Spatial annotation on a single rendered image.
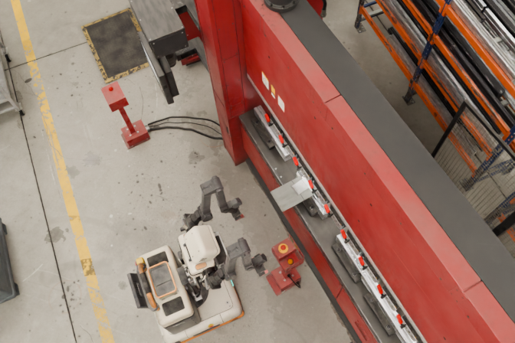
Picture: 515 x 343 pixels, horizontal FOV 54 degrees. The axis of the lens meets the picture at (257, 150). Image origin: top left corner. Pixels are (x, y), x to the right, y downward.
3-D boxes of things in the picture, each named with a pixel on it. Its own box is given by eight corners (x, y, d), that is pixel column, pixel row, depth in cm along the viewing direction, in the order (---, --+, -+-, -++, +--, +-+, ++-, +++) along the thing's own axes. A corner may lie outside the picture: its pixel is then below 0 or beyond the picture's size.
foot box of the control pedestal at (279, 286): (264, 276, 442) (264, 273, 432) (289, 262, 447) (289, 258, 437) (277, 296, 434) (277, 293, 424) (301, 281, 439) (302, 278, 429)
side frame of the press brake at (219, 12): (224, 146, 502) (186, -33, 298) (297, 109, 519) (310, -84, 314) (235, 166, 492) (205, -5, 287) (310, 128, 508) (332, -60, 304)
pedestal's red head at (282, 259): (271, 251, 385) (271, 244, 369) (289, 240, 388) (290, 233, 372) (285, 274, 377) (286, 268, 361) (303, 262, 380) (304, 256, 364)
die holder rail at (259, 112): (254, 114, 416) (254, 108, 408) (260, 111, 417) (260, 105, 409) (284, 161, 396) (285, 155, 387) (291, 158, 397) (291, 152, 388)
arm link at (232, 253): (223, 243, 288) (230, 259, 284) (245, 236, 292) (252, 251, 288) (219, 268, 326) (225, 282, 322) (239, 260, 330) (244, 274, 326)
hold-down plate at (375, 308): (362, 296, 347) (363, 295, 344) (369, 292, 348) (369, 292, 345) (388, 337, 334) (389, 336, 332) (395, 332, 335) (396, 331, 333)
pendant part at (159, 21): (151, 64, 415) (123, -12, 339) (178, 53, 419) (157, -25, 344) (173, 112, 393) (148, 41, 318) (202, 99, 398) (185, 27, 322)
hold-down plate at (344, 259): (331, 246, 363) (331, 246, 361) (337, 243, 364) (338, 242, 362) (354, 283, 351) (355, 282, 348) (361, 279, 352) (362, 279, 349)
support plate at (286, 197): (270, 192, 372) (270, 191, 371) (300, 175, 377) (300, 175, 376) (282, 212, 364) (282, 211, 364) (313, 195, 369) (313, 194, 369)
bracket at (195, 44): (173, 53, 415) (171, 47, 408) (199, 41, 419) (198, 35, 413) (194, 88, 398) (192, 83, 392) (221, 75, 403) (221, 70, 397)
